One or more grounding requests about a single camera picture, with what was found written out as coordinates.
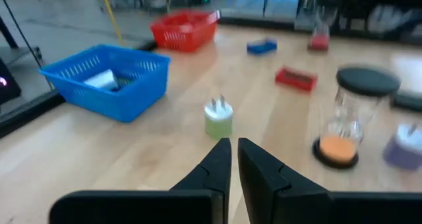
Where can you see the blue plastic basket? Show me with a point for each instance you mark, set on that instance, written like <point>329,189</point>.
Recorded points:
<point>132,99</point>

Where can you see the blue rectangular LCD device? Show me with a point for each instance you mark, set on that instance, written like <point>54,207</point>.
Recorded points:
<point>262,46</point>

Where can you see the white rectangular LCD device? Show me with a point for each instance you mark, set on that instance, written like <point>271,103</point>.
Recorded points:
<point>100,80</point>

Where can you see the red rectangular LCD device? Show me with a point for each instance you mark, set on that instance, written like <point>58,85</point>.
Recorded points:
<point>296,80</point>

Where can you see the red sand hourglass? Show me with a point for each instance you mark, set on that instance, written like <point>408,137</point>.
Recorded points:
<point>319,42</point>

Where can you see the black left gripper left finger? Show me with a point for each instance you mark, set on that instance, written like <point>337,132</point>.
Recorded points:
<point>204,197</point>

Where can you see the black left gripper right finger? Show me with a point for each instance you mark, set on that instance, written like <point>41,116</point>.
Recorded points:
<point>270,191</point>

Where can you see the orange sand hourglass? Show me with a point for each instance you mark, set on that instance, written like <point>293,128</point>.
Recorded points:
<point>367,80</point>

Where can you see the red plastic basket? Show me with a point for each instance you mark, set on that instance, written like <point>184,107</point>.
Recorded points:
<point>184,36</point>

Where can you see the purple white USB wall charger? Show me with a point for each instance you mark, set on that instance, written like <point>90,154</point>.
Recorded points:
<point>405,151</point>

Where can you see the green white USB wall charger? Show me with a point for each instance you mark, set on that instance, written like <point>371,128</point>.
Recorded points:
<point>218,122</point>

